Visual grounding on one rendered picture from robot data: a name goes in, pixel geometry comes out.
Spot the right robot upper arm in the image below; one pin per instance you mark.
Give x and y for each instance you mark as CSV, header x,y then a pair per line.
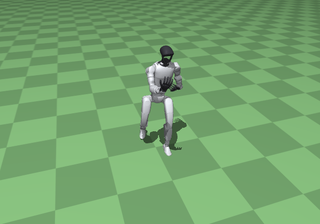
x,y
150,75

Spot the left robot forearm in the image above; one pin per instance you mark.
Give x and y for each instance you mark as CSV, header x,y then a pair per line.
x,y
179,84

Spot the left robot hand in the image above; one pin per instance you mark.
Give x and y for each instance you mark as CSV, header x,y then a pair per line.
x,y
174,88

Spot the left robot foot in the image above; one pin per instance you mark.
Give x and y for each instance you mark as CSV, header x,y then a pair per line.
x,y
167,150

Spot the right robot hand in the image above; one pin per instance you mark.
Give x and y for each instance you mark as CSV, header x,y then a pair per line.
x,y
166,85

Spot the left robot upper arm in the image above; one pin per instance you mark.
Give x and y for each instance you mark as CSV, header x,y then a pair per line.
x,y
177,71

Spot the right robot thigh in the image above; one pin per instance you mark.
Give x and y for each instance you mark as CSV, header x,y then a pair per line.
x,y
146,106

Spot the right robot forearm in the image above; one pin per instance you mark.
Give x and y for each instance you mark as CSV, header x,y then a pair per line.
x,y
155,90

